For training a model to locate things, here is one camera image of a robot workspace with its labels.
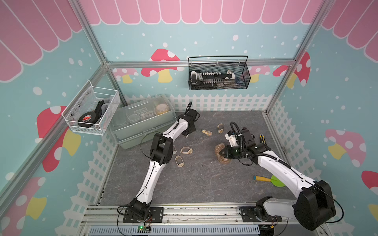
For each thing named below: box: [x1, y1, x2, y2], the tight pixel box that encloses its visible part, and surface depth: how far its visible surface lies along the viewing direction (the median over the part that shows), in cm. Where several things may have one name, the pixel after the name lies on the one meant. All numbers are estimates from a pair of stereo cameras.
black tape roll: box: [77, 111, 99, 128], surface depth 70 cm
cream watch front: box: [175, 155, 185, 168], surface depth 93 cm
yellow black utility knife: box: [259, 133, 267, 146], surface depth 105 cm
